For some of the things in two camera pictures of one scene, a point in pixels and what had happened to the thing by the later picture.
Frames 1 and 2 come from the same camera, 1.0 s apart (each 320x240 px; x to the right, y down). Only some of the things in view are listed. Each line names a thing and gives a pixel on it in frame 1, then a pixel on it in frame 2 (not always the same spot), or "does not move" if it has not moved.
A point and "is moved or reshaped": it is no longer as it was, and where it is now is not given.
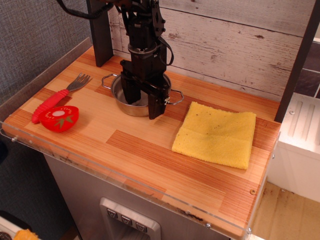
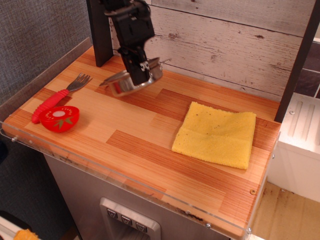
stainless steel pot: [139, 107] is moved or reshaped
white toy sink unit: [295, 167] does not move
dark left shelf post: [101, 30] does not move
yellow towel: [223, 136] does not move
